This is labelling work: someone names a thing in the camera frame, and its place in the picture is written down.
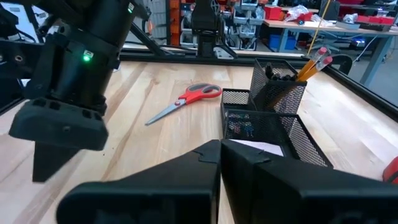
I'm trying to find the pink binder clip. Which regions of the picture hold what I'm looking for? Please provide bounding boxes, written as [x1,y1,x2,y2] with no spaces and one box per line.
[229,116,243,135]

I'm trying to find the red storage box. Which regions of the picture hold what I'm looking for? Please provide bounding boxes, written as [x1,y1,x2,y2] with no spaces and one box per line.
[264,6,282,21]

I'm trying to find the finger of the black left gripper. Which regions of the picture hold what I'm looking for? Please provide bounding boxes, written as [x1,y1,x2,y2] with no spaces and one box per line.
[32,141,80,184]

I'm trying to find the clear plastic bag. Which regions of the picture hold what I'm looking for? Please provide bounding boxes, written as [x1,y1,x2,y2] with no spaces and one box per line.
[284,4,310,23]

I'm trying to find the pink sticky note pad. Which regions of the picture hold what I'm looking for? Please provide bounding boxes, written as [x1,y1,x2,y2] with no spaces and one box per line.
[230,138,285,157]

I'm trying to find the black background machine column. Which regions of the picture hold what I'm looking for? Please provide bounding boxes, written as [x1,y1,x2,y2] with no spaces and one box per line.
[190,0,220,59]

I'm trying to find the black mesh desk organizer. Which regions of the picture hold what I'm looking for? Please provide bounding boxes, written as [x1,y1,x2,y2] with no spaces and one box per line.
[220,58,335,169]

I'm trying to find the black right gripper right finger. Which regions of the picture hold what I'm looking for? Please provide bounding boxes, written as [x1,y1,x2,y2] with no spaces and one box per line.
[220,138,398,224]

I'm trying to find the red flat case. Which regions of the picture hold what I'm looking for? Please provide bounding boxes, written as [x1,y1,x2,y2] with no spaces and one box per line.
[356,14,396,26]

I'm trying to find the black ballpoint pen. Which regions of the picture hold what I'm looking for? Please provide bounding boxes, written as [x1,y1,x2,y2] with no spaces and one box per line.
[264,63,275,81]

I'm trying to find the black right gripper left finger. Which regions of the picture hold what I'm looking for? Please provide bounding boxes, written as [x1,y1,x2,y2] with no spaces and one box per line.
[55,139,222,224]

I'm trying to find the red desk lamp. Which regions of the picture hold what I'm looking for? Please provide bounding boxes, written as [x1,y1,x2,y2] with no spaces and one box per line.
[382,156,398,185]

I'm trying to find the silver metal bracket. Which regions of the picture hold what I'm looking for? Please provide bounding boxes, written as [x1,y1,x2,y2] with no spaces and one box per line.
[213,46,238,60]

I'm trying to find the red handled scissors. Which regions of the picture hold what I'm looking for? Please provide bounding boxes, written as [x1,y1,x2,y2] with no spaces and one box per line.
[144,83,223,127]

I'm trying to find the blue eraser block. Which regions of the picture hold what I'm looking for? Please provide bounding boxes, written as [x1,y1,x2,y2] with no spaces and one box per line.
[244,121,256,138]

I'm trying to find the grey stacked storage bins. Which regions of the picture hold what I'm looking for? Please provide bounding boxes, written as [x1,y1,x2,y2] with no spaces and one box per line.
[232,0,266,51]

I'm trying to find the orange shelf rack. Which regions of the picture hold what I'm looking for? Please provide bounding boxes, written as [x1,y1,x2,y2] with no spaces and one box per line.
[169,0,182,47]

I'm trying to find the wooden workbench with grey legs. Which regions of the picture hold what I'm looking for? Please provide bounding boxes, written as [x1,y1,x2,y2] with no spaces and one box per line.
[263,18,398,88]

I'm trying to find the blue storage bin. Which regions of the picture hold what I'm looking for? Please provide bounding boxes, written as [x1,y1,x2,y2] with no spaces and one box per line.
[269,34,298,52]

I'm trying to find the yellow hanging cable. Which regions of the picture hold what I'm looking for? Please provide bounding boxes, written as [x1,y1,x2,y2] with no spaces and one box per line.
[307,0,332,56]

